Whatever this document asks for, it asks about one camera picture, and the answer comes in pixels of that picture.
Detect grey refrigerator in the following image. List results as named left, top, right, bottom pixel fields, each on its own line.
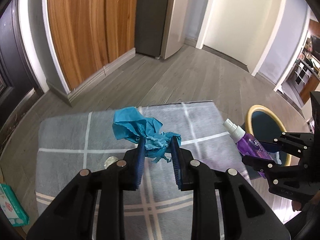
left=135, top=0, right=188, bottom=60

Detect person's right hand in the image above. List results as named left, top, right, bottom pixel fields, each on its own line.
left=291, top=200, right=303, bottom=212

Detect dark entrance door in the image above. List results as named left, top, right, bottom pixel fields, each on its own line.
left=0, top=0, right=45, bottom=140

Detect small silver blister piece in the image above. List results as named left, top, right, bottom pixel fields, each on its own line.
left=104, top=156, right=119, bottom=169

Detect purple spray bottle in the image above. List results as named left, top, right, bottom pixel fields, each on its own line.
left=222, top=118, right=276, bottom=179

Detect green tissue pack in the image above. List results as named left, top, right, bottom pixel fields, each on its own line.
left=0, top=184, right=30, bottom=227

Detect teal trash bin yellow rim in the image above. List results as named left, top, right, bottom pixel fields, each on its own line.
left=242, top=105, right=291, bottom=166

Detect kitchen counter cabinets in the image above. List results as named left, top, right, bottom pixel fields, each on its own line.
left=282, top=20, right=319, bottom=109

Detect blue glove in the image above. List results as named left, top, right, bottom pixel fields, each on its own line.
left=112, top=107, right=181, bottom=163

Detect grey plaid mat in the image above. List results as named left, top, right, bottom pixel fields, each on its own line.
left=35, top=101, right=249, bottom=239

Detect white interior door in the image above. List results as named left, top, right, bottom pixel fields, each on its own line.
left=196, top=0, right=286, bottom=75

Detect wooden cabinet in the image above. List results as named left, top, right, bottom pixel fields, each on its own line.
left=47, top=0, right=137, bottom=90

